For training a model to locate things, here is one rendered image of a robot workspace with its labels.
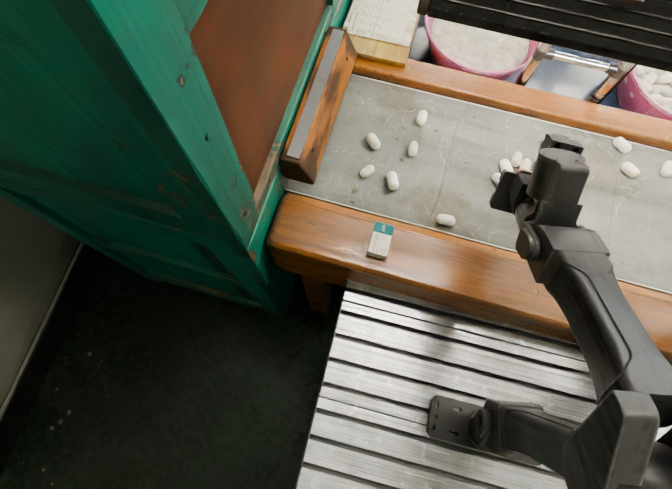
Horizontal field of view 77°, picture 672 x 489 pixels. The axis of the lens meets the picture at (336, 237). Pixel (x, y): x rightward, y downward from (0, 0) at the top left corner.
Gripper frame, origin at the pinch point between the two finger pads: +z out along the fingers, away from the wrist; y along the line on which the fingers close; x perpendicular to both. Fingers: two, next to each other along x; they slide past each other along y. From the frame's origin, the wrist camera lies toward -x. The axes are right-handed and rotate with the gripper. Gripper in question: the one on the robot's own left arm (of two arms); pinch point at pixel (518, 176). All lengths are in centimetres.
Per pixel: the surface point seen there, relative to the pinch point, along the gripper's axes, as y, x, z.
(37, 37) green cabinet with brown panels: 47, -17, -49
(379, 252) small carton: 20.2, 14.8, -12.8
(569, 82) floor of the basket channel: -12.8, -13.0, 37.1
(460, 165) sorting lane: 8.9, 3.2, 8.0
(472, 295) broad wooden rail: 2.9, 17.9, -13.3
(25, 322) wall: 115, 81, 2
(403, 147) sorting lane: 20.7, 2.6, 8.6
